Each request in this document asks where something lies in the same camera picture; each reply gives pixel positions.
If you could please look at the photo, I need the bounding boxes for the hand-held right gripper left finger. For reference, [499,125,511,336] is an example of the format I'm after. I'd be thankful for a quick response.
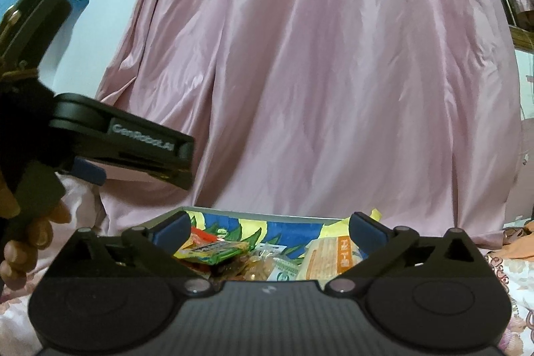
[56,211,213,295]

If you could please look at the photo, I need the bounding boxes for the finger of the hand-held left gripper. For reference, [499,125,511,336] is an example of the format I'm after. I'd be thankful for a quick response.
[71,156,107,187]

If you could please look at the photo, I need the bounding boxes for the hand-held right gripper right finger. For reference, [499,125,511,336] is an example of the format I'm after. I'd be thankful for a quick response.
[325,211,485,295]

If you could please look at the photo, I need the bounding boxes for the red orange tofu snack packet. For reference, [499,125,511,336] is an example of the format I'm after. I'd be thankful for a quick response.
[190,227,220,246]

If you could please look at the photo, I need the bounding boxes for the green yellow snack packet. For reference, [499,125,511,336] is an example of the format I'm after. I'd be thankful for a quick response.
[174,238,250,266]

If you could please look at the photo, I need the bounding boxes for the cream orange snack packet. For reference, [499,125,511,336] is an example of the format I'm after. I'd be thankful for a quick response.
[298,233,370,282]

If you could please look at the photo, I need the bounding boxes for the clear dark kelp snack packet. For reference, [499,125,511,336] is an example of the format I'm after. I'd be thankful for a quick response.
[209,254,253,282]

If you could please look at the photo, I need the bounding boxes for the grey shallow box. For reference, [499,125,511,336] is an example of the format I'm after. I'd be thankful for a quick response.
[177,206,376,282]

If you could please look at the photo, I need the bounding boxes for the white skewer snack packet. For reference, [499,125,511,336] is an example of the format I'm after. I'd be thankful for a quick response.
[269,256,302,282]

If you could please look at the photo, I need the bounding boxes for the clear brown meatball snack packet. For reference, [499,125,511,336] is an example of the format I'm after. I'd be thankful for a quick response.
[246,243,288,282]

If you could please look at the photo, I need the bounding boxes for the person's left hand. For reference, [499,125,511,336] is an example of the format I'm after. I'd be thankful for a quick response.
[0,174,72,291]

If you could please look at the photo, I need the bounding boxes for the pale pink duvet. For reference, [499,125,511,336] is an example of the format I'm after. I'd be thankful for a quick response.
[54,172,111,237]

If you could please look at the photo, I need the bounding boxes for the blue yellow printed box liner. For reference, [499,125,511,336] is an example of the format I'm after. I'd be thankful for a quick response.
[190,208,382,262]

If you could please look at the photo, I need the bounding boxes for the orange cloth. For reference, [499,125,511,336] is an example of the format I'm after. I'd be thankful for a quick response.
[501,220,534,262]

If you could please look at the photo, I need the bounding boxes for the floral bedsheet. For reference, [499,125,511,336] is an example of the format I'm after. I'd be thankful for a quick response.
[0,252,534,356]

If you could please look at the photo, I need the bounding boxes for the wooden frame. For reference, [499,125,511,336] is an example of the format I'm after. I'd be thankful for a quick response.
[511,26,534,50]

